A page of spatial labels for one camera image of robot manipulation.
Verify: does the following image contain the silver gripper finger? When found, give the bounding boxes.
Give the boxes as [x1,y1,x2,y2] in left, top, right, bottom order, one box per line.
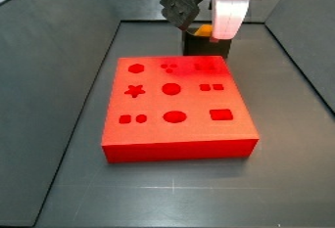
[209,37,220,43]

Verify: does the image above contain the yellow square-circle object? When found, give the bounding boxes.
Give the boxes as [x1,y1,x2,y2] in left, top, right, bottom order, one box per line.
[193,24,212,37]

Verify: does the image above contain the red shape-sorter block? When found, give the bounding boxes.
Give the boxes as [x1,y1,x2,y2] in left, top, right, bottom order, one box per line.
[101,56,259,162]

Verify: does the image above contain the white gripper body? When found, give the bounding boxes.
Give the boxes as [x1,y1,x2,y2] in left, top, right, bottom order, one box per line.
[212,0,251,40]

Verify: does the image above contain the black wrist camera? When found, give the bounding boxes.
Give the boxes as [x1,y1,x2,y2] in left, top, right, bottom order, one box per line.
[160,0,203,31]

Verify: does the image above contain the black curved fixture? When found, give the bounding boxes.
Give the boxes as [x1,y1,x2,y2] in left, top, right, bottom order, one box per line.
[181,24,232,59]

